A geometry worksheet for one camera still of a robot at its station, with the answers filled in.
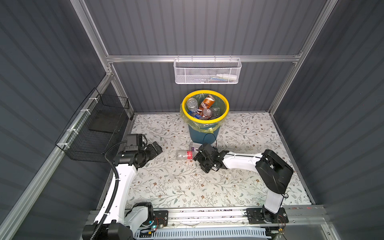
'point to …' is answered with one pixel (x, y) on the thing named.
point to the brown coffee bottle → (207, 103)
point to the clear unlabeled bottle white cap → (215, 111)
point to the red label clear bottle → (184, 155)
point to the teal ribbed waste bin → (203, 132)
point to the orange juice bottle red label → (206, 113)
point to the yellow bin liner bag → (219, 102)
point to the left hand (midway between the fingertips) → (154, 152)
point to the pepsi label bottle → (198, 116)
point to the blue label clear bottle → (192, 106)
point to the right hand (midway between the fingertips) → (195, 163)
